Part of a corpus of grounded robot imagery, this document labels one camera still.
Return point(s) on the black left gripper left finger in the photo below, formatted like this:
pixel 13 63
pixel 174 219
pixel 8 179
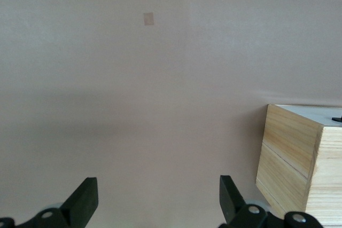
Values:
pixel 80 201

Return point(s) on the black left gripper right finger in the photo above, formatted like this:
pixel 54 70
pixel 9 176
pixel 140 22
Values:
pixel 229 198

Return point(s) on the white-fronted wooden drawer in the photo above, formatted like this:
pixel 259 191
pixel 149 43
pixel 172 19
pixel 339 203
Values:
pixel 307 114

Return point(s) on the light wooden drawer cabinet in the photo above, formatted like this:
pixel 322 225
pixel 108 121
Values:
pixel 286 153

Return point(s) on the small brown tape patch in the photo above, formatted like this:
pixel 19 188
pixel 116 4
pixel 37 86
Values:
pixel 148 19

